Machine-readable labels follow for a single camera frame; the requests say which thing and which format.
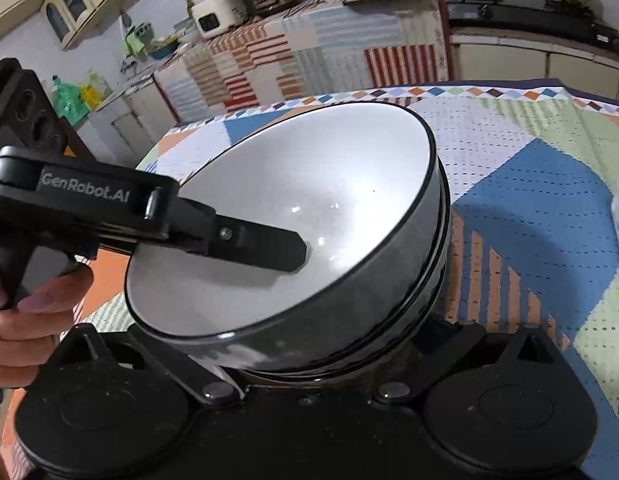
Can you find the person's left hand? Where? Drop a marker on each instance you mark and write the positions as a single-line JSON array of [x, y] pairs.
[[24, 340]]

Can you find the black gas stove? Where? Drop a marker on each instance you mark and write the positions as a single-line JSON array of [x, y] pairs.
[[529, 15]]

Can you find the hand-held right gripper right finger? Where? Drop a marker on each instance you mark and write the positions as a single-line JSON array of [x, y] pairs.
[[454, 345]]

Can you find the striped patchwork counter cloth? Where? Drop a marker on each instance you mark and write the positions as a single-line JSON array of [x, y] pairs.
[[314, 45]]

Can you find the beige sink cabinet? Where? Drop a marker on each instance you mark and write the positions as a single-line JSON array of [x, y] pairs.
[[139, 125]]

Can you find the checked colourful tablecloth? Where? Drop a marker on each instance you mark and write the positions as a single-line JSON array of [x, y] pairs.
[[514, 220]]

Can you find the blue basin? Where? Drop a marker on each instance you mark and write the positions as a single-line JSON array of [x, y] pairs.
[[163, 50]]

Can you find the yellow bottle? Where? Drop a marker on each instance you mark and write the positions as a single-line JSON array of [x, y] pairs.
[[94, 91]]

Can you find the beige counter cabinet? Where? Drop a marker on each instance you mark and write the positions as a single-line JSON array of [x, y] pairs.
[[529, 62]]

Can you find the green plastic bag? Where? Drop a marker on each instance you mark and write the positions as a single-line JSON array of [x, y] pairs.
[[67, 100]]

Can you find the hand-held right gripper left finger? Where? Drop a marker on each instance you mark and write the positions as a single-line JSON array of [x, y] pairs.
[[189, 372]]

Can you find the white bowl black rim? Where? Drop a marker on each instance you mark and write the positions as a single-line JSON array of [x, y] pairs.
[[349, 373], [339, 160], [412, 329]]

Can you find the white rice cooker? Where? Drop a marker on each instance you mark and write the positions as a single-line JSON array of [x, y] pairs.
[[217, 15]]

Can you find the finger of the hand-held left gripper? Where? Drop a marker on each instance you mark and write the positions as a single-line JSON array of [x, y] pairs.
[[259, 250]]

